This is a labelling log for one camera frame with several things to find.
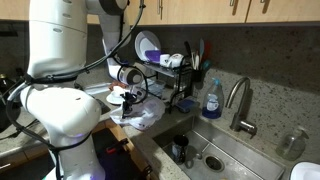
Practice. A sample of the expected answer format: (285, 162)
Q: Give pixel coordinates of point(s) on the blue dish soap bottle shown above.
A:
(213, 102)

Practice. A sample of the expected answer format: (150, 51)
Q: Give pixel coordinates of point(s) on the white saucer plate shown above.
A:
(114, 100)

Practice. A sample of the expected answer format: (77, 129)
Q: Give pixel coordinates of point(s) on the stainless steel sink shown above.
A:
(213, 155)

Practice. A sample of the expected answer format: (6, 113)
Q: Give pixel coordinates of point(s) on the curved metal faucet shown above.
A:
(239, 121)

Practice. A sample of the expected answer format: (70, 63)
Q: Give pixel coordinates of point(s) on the clear plastic container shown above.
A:
(155, 87)

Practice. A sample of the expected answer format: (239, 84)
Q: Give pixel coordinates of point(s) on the white patterned mug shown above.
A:
(175, 60)

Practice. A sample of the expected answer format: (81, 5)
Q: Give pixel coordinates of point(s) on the black utensil holder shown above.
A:
(198, 78)

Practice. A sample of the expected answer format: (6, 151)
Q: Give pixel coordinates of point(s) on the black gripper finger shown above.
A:
(125, 109)

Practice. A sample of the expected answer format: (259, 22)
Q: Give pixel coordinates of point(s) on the blue sponge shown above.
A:
(186, 105)

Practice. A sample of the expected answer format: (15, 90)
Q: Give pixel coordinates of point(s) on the purple plastic bowl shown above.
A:
(153, 55)

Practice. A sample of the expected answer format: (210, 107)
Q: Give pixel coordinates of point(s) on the large white plate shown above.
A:
(146, 40)

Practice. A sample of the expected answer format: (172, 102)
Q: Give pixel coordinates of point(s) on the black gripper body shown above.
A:
(133, 95)

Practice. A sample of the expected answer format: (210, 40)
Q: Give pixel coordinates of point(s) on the red spatula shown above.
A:
(207, 50)

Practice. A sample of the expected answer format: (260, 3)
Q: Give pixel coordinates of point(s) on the black mug in sink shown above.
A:
(179, 148)

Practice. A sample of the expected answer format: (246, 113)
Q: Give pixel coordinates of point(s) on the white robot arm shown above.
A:
(58, 47)

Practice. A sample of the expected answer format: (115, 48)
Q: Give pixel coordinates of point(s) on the white plastic shopping bag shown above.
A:
(142, 116)

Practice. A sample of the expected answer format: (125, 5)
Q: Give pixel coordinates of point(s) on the clear soap dispenser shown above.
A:
(292, 144)

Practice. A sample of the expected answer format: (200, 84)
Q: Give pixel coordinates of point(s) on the black wire dish rack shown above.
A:
(177, 80)

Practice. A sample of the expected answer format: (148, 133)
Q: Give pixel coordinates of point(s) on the white plate at corner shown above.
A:
(305, 171)

